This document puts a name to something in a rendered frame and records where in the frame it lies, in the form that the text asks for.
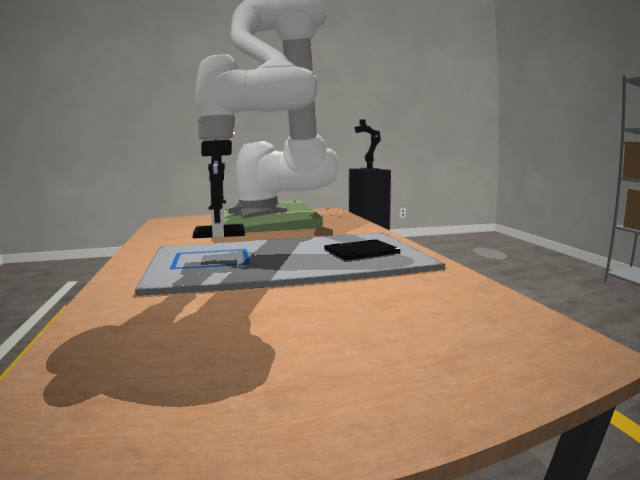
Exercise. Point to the blue tape rectangle outline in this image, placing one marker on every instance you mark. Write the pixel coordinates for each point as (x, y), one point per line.
(245, 255)

